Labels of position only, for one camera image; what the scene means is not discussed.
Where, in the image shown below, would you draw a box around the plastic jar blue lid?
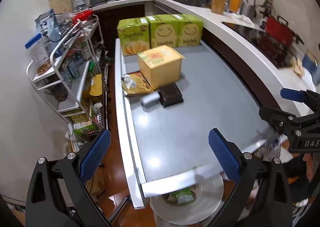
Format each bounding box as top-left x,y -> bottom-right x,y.
25,33 -> 52,76

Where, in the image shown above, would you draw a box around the green pouch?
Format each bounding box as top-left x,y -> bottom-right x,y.
170,188 -> 197,205

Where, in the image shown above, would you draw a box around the steel utensil holder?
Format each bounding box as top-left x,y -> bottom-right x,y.
240,2 -> 257,18

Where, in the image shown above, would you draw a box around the green snack box smiling face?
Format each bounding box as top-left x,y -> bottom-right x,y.
146,15 -> 182,48
175,14 -> 203,47

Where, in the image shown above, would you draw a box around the red lid container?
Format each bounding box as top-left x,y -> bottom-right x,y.
72,10 -> 93,23

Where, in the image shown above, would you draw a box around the green box on floor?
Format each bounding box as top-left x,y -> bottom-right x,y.
74,122 -> 98,135

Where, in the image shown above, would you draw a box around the yellow cardboard box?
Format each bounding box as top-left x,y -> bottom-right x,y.
137,45 -> 185,91

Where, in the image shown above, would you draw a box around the large clear water bottle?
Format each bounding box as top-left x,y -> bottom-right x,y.
72,0 -> 88,12

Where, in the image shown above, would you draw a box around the person's right hand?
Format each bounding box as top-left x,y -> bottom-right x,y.
303,152 -> 317,182

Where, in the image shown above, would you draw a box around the orange snack bag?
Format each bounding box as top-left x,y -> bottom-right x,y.
122,72 -> 154,96

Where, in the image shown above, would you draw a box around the clear plastic bag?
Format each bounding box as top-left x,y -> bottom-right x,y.
252,134 -> 288,161

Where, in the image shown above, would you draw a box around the crumpled brown paper napkin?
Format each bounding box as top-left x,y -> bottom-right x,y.
291,58 -> 304,76

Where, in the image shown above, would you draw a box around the dark brown small box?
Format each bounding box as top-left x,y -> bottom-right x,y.
159,84 -> 185,108

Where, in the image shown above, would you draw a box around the black induction cooktop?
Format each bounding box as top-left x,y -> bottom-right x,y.
222,21 -> 304,68

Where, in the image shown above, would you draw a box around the green snack box fries picture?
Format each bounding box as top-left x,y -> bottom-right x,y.
117,17 -> 150,56

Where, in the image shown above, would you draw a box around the dark wicker basket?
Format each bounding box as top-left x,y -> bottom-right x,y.
46,84 -> 69,102

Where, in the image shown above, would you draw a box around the red cooking pot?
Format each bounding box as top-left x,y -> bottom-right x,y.
260,15 -> 304,47

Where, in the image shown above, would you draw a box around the yellow paper bag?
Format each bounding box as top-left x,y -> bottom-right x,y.
84,74 -> 103,96

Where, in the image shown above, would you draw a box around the brown paper bag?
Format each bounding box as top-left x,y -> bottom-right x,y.
87,167 -> 108,196

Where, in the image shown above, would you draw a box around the white metal storage cart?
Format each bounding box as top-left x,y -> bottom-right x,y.
26,15 -> 110,130

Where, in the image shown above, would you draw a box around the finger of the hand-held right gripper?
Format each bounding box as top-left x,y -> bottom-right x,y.
280,88 -> 320,113
259,106 -> 302,138

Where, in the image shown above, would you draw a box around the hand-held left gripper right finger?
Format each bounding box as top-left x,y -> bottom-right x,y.
208,128 -> 293,227

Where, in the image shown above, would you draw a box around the blue foil bag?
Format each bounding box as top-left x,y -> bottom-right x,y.
35,9 -> 60,42

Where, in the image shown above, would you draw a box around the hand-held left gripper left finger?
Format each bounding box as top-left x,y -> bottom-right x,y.
25,128 -> 111,227

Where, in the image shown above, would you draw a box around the white round trash bin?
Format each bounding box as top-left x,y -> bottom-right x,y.
150,172 -> 224,227

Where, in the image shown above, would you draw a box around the blue cloth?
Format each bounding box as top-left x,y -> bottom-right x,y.
301,54 -> 320,77

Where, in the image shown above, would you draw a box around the clear jar brown contents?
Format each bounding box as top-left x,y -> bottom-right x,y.
210,0 -> 225,13

